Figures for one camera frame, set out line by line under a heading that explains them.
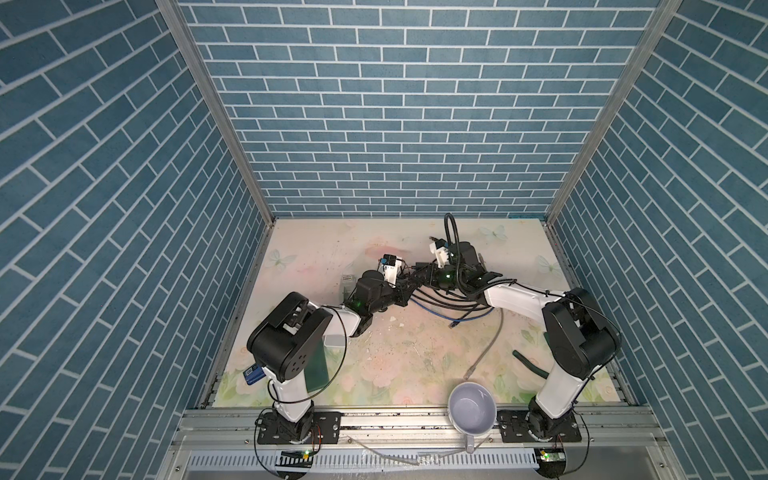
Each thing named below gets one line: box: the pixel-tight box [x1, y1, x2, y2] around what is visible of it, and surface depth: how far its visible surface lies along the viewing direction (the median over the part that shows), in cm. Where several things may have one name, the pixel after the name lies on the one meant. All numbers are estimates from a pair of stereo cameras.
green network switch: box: [304, 336, 329, 393], surface depth 84 cm
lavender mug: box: [448, 382, 497, 454], surface depth 75 cm
